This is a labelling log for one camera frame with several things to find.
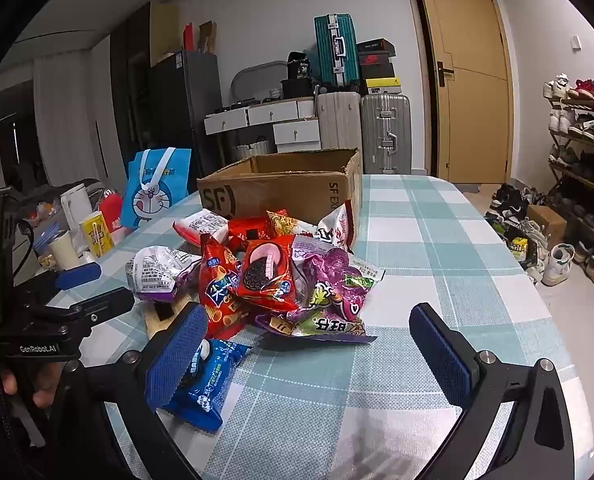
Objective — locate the purple snack packet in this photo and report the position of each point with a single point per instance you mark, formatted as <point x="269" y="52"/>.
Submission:
<point x="334" y="267"/>

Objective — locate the white red snack packet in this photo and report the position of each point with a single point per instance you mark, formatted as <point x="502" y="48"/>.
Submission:
<point x="339" y="225"/>

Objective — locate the pile of dark sneakers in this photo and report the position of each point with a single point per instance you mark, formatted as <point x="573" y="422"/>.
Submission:
<point x="509" y="200"/>

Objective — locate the white curtain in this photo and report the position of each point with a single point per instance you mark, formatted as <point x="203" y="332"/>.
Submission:
<point x="62" y="120"/>

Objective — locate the blue cookie packet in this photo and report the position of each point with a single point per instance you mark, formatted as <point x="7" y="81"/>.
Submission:
<point x="212" y="390"/>

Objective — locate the white paper cup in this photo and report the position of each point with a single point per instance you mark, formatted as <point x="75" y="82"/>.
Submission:
<point x="64" y="250"/>

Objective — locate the dark refrigerator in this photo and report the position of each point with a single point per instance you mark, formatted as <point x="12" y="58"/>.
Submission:
<point x="182" y="110"/>

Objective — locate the blue cartoon tote bag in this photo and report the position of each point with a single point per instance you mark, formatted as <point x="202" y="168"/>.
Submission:
<point x="152" y="200"/>

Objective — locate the woven laundry basket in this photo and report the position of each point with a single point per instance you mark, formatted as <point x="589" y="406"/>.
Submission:
<point x="252" y="150"/>

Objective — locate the red bag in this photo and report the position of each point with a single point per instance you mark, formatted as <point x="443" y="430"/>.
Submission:
<point x="111" y="210"/>

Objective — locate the purple green cartoon packet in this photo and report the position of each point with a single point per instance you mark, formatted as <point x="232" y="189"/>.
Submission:
<point x="322" y="327"/>

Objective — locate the small red snack packet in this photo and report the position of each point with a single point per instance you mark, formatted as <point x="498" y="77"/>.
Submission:
<point x="249" y="230"/>

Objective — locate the shoe rack with shoes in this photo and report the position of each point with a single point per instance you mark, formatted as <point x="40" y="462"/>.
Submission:
<point x="582" y="90"/>

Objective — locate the red chip packet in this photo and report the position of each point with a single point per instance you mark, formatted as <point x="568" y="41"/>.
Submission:
<point x="217" y="300"/>

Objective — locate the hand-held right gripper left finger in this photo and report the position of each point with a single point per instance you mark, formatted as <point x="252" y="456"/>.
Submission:
<point x="177" y="355"/>

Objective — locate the grey arched frame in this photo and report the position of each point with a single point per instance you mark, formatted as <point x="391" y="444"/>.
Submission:
<point x="257" y="72"/>

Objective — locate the person's left hand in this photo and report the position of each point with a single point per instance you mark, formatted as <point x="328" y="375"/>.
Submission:
<point x="4" y="382"/>

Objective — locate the yellow black shoe box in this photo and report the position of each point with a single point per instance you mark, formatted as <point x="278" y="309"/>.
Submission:
<point x="382" y="85"/>

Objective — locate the small plain cardboard box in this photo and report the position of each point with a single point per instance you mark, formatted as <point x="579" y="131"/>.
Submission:
<point x="547" y="220"/>

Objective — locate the yellow carton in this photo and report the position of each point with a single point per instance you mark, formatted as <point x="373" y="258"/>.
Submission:
<point x="96" y="235"/>

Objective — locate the brown cardboard box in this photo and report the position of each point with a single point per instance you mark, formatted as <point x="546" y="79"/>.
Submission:
<point x="277" y="195"/>

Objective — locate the yellow noodle snack packet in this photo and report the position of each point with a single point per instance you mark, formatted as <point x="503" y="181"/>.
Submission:
<point x="287" y="222"/>

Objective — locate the silver suitcase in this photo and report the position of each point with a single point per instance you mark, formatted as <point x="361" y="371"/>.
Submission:
<point x="384" y="130"/>

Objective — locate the white kettle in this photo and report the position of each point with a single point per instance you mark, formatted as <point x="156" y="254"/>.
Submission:
<point x="74" y="205"/>

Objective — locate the white sneaker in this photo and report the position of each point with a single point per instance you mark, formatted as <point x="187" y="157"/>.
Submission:
<point x="557" y="262"/>

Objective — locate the red black shoe box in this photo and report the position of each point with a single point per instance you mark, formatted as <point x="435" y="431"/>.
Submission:
<point x="377" y="66"/>

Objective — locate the red cookie packet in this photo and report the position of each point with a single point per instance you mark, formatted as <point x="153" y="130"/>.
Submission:
<point x="269" y="285"/>

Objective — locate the beige suitcase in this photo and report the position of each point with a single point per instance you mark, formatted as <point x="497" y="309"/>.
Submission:
<point x="339" y="120"/>

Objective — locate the wooden door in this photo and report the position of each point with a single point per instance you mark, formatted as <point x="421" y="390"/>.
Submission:
<point x="469" y="110"/>

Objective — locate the white packet with red edge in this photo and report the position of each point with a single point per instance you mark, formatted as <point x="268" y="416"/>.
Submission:
<point x="204" y="225"/>

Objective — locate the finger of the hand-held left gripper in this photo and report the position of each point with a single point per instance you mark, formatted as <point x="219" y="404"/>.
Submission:
<point x="79" y="275"/>
<point x="107" y="301"/>

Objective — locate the black bag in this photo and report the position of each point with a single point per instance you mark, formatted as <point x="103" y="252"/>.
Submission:
<point x="297" y="75"/>

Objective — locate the white drawer desk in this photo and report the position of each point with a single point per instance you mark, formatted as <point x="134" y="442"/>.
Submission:
<point x="272" y="112"/>

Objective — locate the wooden shoe rack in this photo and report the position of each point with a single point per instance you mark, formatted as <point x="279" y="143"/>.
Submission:
<point x="577" y="175"/>

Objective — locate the silver white snack packet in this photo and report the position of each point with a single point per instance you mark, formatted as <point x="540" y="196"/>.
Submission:
<point x="154" y="270"/>

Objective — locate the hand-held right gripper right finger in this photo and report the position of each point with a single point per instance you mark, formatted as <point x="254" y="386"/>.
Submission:
<point x="444" y="355"/>

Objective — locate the teal suitcase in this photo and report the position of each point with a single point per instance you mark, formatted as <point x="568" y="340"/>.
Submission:
<point x="334" y="50"/>

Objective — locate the tall tan cardboard box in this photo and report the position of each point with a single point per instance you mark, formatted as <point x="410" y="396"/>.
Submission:
<point x="164" y="35"/>

